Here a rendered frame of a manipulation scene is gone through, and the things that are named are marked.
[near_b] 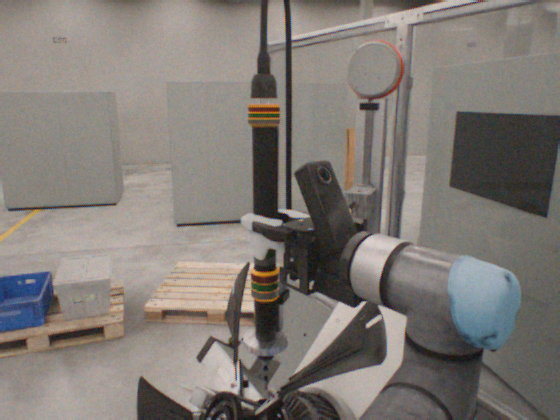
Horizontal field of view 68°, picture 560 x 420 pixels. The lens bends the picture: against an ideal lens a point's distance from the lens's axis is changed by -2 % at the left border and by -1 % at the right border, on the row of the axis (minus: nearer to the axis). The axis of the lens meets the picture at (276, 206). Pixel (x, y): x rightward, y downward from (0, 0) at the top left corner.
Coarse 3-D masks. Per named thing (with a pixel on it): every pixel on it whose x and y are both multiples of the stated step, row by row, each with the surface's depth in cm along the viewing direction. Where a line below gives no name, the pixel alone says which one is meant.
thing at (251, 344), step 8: (280, 288) 65; (280, 296) 65; (288, 296) 67; (280, 304) 66; (280, 312) 66; (280, 320) 67; (280, 328) 67; (248, 336) 66; (280, 336) 66; (248, 344) 64; (256, 344) 64; (264, 344) 64; (272, 344) 64; (280, 344) 64; (256, 352) 63; (264, 352) 62; (272, 352) 63; (280, 352) 63
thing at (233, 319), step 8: (248, 264) 97; (240, 272) 101; (240, 280) 98; (240, 288) 96; (232, 296) 104; (240, 296) 94; (232, 304) 102; (240, 304) 92; (232, 312) 100; (240, 312) 90; (232, 320) 97; (232, 328) 99; (232, 336) 101
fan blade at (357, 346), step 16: (368, 304) 83; (352, 320) 83; (368, 320) 75; (352, 336) 74; (368, 336) 70; (384, 336) 67; (336, 352) 72; (352, 352) 69; (368, 352) 66; (384, 352) 64; (304, 368) 79; (320, 368) 71; (336, 368) 68; (352, 368) 65; (288, 384) 74; (304, 384) 70
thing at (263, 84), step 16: (256, 80) 55; (272, 80) 55; (256, 96) 55; (272, 96) 55; (256, 304) 63; (272, 304) 63; (256, 320) 64; (272, 320) 63; (256, 336) 65; (272, 336) 64
